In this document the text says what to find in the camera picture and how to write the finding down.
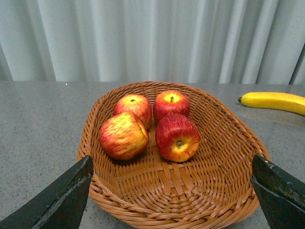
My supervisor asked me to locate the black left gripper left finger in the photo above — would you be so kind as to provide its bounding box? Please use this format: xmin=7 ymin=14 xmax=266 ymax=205
xmin=0 ymin=155 xmax=93 ymax=229

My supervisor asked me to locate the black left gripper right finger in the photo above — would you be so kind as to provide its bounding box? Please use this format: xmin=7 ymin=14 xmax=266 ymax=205
xmin=250 ymin=155 xmax=305 ymax=229

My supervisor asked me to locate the brown wicker basket left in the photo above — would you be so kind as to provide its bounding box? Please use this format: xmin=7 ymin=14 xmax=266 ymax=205
xmin=77 ymin=82 xmax=269 ymax=229

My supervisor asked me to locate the yellowish apple front left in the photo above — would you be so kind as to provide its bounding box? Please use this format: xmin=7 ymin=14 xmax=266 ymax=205
xmin=100 ymin=111 xmax=149 ymax=160

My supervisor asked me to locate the yellow banana near left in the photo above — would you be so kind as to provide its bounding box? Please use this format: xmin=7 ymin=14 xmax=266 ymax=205
xmin=238 ymin=92 xmax=305 ymax=116

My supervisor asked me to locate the red apple front right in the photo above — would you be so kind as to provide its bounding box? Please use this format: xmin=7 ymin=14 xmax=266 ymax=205
xmin=155 ymin=114 xmax=201 ymax=162

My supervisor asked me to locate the red apple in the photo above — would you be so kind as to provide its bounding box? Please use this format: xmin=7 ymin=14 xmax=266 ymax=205
xmin=152 ymin=90 xmax=190 ymax=122
xmin=155 ymin=114 xmax=201 ymax=162

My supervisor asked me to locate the apple back left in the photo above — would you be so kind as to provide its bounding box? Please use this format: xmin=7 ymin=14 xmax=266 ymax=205
xmin=113 ymin=94 xmax=153 ymax=129

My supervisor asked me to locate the red apple back right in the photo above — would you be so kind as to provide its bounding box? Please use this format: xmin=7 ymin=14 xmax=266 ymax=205
xmin=152 ymin=90 xmax=190 ymax=122

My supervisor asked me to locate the white pleated curtain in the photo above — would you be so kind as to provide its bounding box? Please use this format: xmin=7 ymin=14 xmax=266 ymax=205
xmin=0 ymin=0 xmax=305 ymax=84

